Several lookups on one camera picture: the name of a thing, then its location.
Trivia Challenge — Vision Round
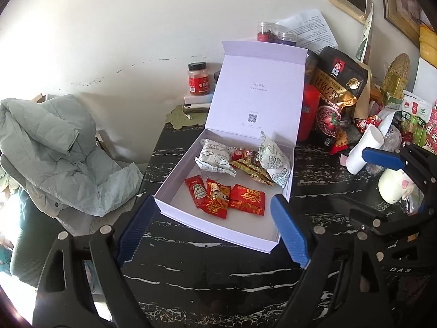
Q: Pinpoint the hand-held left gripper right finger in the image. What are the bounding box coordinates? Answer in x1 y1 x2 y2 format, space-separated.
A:
270 193 405 328

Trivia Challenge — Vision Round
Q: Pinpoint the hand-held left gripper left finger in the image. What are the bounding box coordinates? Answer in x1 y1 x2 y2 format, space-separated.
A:
32 194 157 328

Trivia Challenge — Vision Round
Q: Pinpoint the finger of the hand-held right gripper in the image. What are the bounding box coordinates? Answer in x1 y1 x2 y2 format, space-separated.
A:
362 143 437 199
348 206 437 239

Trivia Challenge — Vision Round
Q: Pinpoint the red gold print packet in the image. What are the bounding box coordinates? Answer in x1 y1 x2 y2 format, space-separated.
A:
200 179 232 220
229 184 266 216

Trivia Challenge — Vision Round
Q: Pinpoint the gold foil snack packet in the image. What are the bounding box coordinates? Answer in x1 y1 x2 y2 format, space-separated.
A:
230 159 260 175
246 166 275 186

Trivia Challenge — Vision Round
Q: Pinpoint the white bread packet green print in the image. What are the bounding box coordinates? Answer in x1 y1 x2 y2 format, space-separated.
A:
255 131 292 188
195 138 238 175

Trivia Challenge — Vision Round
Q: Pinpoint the red ketchup sachet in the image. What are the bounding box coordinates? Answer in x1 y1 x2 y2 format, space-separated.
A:
184 175 209 209

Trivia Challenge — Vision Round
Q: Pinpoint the white hinged-lid gift box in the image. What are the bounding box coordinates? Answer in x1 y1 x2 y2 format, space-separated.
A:
153 40 309 254

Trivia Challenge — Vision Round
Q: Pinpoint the white paper cup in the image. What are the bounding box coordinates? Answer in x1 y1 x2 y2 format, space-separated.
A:
346 126 386 175

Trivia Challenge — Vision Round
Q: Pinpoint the white mug with pink print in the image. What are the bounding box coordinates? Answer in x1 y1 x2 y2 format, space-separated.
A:
378 167 415 204

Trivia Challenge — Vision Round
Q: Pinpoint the red lion print packet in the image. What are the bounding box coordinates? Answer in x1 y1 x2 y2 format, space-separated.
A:
353 116 381 134

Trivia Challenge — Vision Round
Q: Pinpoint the green snack packet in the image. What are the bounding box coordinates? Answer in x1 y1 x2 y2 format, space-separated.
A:
403 113 427 144

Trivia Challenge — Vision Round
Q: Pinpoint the leaf pattern seat cushion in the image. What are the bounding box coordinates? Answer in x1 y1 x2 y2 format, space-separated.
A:
8 184 137 282

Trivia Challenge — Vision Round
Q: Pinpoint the white carton with round logos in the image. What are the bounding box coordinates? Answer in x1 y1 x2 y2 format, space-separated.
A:
401 90 437 124

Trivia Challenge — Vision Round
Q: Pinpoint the black and gold oatmeal bag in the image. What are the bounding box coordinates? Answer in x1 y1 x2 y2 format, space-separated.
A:
312 46 371 154

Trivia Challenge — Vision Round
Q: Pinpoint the red box behind lid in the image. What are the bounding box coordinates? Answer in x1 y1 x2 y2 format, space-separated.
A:
297 84 321 142

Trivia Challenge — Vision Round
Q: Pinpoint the straw woven disc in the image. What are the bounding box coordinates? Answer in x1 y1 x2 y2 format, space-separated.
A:
382 53 412 93

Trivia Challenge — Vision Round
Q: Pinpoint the chair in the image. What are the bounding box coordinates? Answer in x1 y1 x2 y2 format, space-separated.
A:
94 128 118 159

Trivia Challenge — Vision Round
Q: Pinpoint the white cardboard box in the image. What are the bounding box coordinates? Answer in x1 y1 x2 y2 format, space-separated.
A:
415 56 437 96

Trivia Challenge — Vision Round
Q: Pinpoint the pale green puffer jacket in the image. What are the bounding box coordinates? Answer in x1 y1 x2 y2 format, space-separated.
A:
0 96 144 217

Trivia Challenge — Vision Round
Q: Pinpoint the green cloud-shaped coaster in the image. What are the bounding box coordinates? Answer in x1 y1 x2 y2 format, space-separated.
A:
166 106 209 130

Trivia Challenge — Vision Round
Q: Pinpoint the green and white pouch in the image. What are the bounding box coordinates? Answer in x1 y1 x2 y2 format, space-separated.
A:
355 3 374 64

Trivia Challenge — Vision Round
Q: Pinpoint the yellow bag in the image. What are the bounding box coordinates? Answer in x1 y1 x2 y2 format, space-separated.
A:
419 24 437 67

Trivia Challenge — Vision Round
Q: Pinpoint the white power bank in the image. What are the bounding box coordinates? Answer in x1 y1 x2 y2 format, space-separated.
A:
182 102 211 113

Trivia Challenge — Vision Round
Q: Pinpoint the printed paper sheet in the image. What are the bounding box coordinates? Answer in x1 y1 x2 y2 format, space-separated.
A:
276 10 338 52

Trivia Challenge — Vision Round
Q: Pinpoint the white flat box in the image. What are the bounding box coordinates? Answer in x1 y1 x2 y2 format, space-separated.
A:
184 90 215 105

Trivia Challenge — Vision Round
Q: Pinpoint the clear plastic jar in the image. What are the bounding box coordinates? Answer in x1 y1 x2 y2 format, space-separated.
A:
276 25 299 46

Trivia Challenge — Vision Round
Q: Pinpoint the dark framed picture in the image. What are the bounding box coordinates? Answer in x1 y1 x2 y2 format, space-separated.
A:
379 0 437 46

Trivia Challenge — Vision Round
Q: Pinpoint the red-label spice jar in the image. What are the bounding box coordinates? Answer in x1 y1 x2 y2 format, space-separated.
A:
187 62 210 95

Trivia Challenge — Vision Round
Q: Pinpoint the clear jar of dried flowers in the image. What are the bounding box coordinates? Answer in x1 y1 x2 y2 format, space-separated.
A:
257 21 278 43

